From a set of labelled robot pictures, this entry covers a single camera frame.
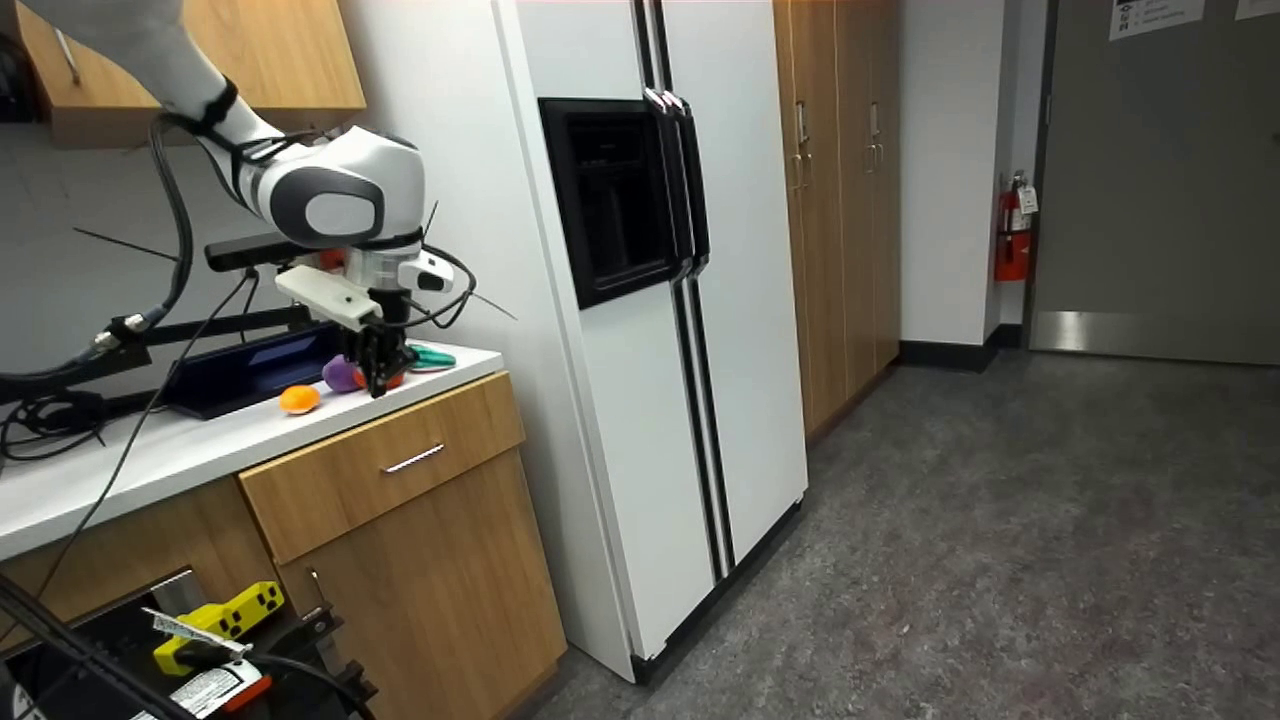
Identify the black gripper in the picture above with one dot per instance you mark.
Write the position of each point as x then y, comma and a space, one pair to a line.
383, 316

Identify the white drawer with wooden front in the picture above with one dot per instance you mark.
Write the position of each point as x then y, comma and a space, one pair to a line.
383, 466

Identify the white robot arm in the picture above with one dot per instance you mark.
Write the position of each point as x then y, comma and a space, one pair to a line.
327, 185

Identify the purple toy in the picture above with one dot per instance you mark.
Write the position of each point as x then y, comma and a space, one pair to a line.
342, 374

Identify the teal toy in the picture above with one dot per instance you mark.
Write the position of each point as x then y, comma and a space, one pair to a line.
431, 358

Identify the small yellow-orange toy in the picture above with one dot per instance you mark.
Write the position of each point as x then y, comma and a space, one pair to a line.
302, 397

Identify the black flat tray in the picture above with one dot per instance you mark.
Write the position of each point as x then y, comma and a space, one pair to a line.
247, 374

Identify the black mounting rod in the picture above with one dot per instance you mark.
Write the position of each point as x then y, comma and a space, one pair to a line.
201, 330

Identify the wooden cabinet door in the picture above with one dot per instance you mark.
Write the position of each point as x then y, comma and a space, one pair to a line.
442, 601

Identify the black refrigerator dispenser panel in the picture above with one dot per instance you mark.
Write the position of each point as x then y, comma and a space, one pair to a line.
617, 200

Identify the yellow black power tool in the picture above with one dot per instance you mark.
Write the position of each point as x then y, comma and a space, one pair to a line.
222, 622

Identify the wooden side cabinet panel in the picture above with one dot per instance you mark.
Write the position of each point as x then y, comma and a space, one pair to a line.
134, 545

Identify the white red device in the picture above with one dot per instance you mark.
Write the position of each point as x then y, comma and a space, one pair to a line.
222, 688

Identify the white double-door refrigerator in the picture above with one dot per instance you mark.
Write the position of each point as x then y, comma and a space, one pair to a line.
744, 335

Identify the black diagonal bar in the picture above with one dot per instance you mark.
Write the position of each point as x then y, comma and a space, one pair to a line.
67, 663

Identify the tall wooden cabinet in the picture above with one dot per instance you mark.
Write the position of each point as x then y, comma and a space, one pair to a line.
843, 200

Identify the red fire extinguisher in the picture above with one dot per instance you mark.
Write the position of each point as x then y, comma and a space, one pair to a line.
1013, 242

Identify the grey door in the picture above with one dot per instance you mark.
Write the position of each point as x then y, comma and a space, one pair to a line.
1161, 185

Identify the large white paper sign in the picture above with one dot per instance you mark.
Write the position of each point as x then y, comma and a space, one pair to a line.
1154, 18

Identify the small white paper sign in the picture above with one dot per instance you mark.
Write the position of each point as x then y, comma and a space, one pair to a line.
1256, 8

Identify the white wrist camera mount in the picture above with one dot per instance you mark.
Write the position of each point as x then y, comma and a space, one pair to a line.
327, 293

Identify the wooden wall cabinet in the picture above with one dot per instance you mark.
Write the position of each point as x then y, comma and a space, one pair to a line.
265, 60

